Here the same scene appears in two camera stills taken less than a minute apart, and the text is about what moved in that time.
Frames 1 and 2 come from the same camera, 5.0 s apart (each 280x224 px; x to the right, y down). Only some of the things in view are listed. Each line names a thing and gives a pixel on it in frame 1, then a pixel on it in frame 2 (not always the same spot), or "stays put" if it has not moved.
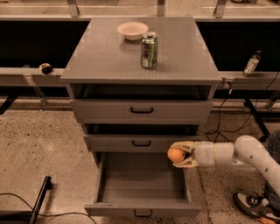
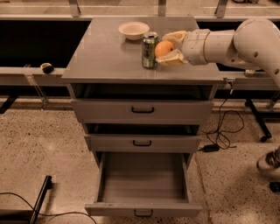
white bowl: [132, 31] stays put
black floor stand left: [46, 185] stays put
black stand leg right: [264, 135] stays put
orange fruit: [176, 154] to [163, 48]
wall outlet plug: [228, 83] stays put
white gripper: [205, 153] to [194, 46]
